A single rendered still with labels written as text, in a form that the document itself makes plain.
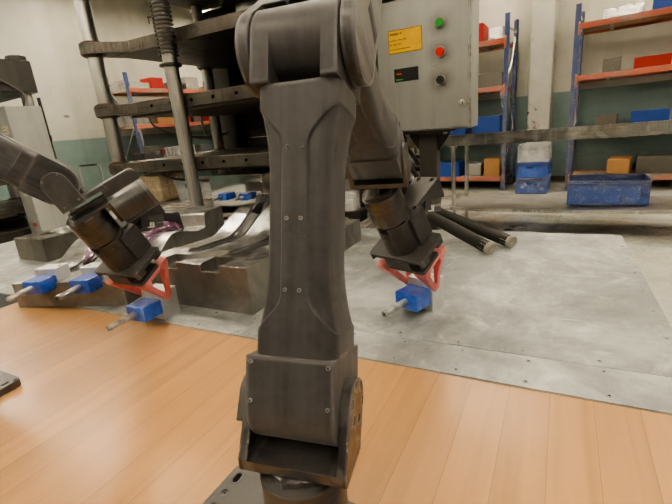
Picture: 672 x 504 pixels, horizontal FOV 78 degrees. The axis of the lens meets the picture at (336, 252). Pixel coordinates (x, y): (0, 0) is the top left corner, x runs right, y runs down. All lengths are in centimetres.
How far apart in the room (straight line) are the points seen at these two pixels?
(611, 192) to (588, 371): 370
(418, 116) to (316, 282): 120
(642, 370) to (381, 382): 31
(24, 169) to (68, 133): 782
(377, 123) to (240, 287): 41
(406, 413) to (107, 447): 33
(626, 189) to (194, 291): 384
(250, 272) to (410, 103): 91
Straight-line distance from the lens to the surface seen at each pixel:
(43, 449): 60
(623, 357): 65
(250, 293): 75
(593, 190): 425
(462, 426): 49
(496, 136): 405
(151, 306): 80
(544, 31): 697
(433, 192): 67
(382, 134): 49
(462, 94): 142
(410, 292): 69
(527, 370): 58
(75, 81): 874
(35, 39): 865
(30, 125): 505
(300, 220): 29
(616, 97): 713
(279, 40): 33
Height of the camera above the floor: 111
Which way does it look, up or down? 17 degrees down
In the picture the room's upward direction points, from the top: 5 degrees counter-clockwise
